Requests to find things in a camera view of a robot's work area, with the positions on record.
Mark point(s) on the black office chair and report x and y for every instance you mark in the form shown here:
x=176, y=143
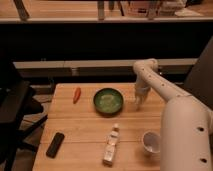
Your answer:
x=16, y=101

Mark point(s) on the clear plastic bottle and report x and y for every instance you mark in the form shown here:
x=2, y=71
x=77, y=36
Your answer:
x=111, y=143

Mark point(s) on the white sponge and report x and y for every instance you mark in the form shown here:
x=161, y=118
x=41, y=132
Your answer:
x=138, y=103

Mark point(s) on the black remote control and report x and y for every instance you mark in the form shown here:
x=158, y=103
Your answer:
x=55, y=145

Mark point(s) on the green ceramic bowl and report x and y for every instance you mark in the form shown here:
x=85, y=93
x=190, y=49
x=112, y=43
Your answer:
x=108, y=101

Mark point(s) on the dark chair back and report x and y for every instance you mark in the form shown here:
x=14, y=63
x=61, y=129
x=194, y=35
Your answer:
x=199, y=81

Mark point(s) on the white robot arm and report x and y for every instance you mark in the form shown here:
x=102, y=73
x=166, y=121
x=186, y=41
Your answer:
x=186, y=122

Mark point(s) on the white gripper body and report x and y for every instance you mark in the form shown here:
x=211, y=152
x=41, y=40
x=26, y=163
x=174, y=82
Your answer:
x=141, y=89

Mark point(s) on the white paper cup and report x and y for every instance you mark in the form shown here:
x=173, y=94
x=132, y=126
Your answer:
x=150, y=143

